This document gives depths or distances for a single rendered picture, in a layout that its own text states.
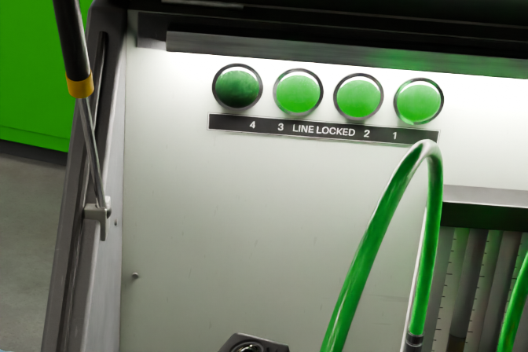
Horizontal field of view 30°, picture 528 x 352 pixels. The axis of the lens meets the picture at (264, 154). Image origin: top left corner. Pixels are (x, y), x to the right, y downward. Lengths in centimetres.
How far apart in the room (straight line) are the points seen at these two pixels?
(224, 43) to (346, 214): 24
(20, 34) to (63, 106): 30
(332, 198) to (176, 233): 17
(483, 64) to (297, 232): 27
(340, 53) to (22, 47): 281
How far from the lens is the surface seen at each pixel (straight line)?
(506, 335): 99
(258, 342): 62
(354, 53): 93
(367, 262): 67
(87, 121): 78
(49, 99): 370
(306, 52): 93
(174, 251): 107
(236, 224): 105
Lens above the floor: 175
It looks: 26 degrees down
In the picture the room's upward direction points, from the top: 5 degrees clockwise
